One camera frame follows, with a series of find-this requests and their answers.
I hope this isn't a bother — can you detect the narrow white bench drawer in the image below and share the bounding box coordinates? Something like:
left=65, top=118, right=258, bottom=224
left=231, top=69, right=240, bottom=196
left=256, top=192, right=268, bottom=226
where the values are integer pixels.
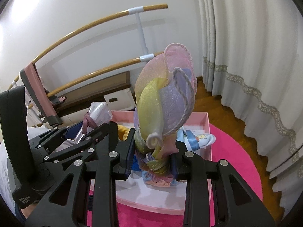
left=104, top=89, right=135, bottom=111

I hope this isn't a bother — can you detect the pink round tablecloth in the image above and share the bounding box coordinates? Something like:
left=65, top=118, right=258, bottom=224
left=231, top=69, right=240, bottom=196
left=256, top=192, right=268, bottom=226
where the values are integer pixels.
left=86, top=123, right=263, bottom=227

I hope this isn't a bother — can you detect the tall white barre post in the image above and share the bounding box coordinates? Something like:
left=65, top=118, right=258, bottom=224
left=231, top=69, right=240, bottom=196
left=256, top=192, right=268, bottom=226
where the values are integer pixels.
left=128, top=6, right=154, bottom=63

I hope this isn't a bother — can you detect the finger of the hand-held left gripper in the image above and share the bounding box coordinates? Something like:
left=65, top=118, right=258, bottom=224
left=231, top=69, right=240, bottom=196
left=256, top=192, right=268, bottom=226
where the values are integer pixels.
left=35, top=120, right=84, bottom=150
left=44, top=122, right=119, bottom=168

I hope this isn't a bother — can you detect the long wooden barre rail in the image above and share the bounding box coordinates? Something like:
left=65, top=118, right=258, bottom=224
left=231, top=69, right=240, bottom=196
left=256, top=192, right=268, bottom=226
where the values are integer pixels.
left=7, top=3, right=168, bottom=90

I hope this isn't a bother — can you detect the pink box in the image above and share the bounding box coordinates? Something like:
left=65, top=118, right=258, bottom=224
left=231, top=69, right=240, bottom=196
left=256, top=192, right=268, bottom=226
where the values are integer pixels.
left=89, top=110, right=213, bottom=216

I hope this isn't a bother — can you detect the pastel rainbow fabric doll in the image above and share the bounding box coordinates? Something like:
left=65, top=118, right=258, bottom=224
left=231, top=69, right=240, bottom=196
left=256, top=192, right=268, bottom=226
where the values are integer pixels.
left=134, top=43, right=198, bottom=178

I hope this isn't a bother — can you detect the short wooden barre rail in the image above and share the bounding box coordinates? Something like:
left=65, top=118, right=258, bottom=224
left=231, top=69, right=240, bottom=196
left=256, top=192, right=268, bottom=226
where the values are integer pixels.
left=46, top=52, right=166, bottom=100

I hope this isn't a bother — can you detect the yellow knitted item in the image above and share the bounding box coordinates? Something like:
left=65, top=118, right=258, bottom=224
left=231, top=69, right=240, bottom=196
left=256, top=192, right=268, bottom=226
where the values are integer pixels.
left=117, top=123, right=133, bottom=142

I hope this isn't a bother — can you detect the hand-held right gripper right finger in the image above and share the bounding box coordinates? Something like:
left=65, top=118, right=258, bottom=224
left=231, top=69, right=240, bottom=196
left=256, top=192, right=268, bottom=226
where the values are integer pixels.
left=172, top=140, right=278, bottom=227

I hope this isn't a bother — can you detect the dark wood storage bench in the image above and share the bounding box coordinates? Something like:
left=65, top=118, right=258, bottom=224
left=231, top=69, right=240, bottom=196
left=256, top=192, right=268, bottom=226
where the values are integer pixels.
left=38, top=70, right=132, bottom=121

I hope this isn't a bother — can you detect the blue printed cloth with ribbon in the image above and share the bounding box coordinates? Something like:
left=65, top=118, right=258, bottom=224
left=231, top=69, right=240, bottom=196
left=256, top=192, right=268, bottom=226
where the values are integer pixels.
left=176, top=126, right=217, bottom=152

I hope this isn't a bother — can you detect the pink and grey chair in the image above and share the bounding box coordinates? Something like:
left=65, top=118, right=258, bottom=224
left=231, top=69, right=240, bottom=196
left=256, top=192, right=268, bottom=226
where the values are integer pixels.
left=20, top=68, right=63, bottom=127

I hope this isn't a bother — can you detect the cream curtain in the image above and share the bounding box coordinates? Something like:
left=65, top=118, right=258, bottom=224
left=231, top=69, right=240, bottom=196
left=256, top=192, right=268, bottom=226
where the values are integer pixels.
left=194, top=0, right=303, bottom=192

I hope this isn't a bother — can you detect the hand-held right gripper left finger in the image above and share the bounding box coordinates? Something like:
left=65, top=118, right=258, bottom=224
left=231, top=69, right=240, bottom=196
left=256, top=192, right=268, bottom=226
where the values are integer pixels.
left=25, top=128, right=136, bottom=227

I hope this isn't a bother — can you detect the clear packet with pink bow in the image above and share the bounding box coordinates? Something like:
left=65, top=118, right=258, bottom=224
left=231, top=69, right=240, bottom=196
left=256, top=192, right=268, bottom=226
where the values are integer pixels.
left=74, top=102, right=113, bottom=145

